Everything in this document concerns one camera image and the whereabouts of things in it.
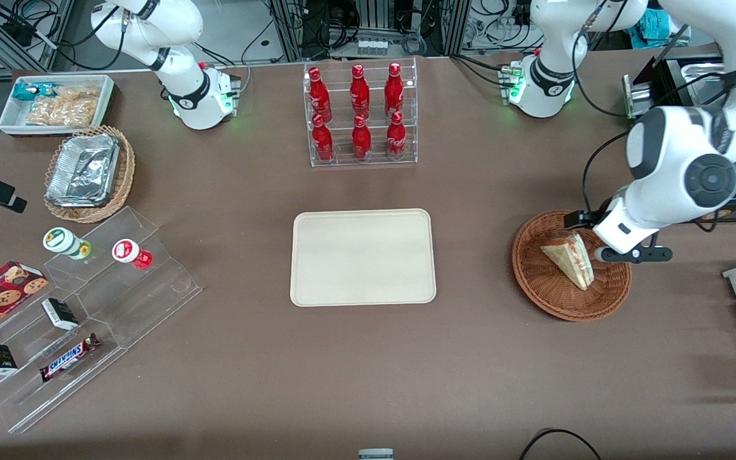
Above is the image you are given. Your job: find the triangle sandwich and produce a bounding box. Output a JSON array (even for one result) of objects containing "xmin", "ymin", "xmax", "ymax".
[{"xmin": 539, "ymin": 232, "xmax": 596, "ymax": 292}]

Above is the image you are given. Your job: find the round brown wicker basket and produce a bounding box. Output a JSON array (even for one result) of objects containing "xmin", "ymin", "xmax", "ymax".
[{"xmin": 512, "ymin": 210, "xmax": 633, "ymax": 322}]

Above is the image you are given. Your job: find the beige plastic tray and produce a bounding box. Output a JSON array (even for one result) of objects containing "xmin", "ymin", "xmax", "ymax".
[{"xmin": 289, "ymin": 208, "xmax": 438, "ymax": 308}]

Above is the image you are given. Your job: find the oval light wicker basket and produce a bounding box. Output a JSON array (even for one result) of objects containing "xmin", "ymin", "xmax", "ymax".
[{"xmin": 43, "ymin": 125, "xmax": 136, "ymax": 224}]

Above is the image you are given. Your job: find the black food warmer case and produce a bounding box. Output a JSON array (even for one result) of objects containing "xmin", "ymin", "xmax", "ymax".
[{"xmin": 622, "ymin": 24, "xmax": 736, "ymax": 224}]

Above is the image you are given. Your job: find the steel food pan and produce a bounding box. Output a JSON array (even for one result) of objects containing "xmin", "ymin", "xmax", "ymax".
[{"xmin": 678, "ymin": 59, "xmax": 728, "ymax": 88}]

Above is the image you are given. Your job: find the red cola bottle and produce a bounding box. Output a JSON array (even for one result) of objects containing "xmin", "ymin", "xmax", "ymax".
[
  {"xmin": 385, "ymin": 62, "xmax": 405, "ymax": 117},
  {"xmin": 351, "ymin": 114, "xmax": 372, "ymax": 160},
  {"xmin": 312, "ymin": 114, "xmax": 335, "ymax": 162},
  {"xmin": 386, "ymin": 111, "xmax": 407, "ymax": 158},
  {"xmin": 349, "ymin": 64, "xmax": 371, "ymax": 119},
  {"xmin": 308, "ymin": 67, "xmax": 333, "ymax": 122}
]

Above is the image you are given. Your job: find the clear acrylic bottle rack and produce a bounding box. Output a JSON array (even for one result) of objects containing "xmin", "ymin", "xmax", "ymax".
[{"xmin": 303, "ymin": 57, "xmax": 418, "ymax": 169}]

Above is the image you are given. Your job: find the clear acrylic stepped stand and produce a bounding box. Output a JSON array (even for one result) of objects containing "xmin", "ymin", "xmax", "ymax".
[{"xmin": 0, "ymin": 206, "xmax": 203, "ymax": 435}]

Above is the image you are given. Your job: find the red label cup white lid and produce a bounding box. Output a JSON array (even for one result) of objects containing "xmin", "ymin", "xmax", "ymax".
[{"xmin": 112, "ymin": 238, "xmax": 153, "ymax": 271}]

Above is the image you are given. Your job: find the stack of foil trays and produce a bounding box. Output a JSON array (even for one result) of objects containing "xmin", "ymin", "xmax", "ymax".
[{"xmin": 45, "ymin": 133, "xmax": 121, "ymax": 208}]

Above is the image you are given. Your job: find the clear bag of crackers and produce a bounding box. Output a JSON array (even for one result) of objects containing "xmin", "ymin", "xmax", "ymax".
[
  {"xmin": 54, "ymin": 86, "xmax": 101, "ymax": 103},
  {"xmin": 26, "ymin": 97, "xmax": 98, "ymax": 128}
]

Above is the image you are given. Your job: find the green label cup white lid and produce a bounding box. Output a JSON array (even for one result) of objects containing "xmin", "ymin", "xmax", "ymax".
[{"xmin": 43, "ymin": 227, "xmax": 93, "ymax": 261}]

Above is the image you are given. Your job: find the Snickers chocolate bar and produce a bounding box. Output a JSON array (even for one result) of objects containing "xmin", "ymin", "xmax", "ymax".
[{"xmin": 39, "ymin": 333, "xmax": 101, "ymax": 383}]

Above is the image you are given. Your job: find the teal snack packet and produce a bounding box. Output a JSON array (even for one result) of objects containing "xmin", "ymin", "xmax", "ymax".
[{"xmin": 12, "ymin": 82, "xmax": 56, "ymax": 102}]

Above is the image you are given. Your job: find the white rectangular bin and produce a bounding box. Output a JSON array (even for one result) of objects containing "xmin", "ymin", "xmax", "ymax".
[{"xmin": 0, "ymin": 74, "xmax": 116, "ymax": 137}]

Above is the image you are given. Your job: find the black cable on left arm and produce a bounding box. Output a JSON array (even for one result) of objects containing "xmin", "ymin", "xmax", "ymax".
[{"xmin": 571, "ymin": 0, "xmax": 736, "ymax": 218}]

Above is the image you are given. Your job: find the silver metal bracket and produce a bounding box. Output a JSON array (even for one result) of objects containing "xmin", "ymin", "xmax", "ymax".
[{"xmin": 622, "ymin": 72, "xmax": 656, "ymax": 121}]

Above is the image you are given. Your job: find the black cable loop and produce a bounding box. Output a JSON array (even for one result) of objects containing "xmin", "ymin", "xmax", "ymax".
[{"xmin": 519, "ymin": 427, "xmax": 602, "ymax": 460}]

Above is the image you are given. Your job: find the aluminium extrusion frame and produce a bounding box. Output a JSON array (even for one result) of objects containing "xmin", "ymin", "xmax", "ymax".
[{"xmin": 269, "ymin": 0, "xmax": 471, "ymax": 63}]

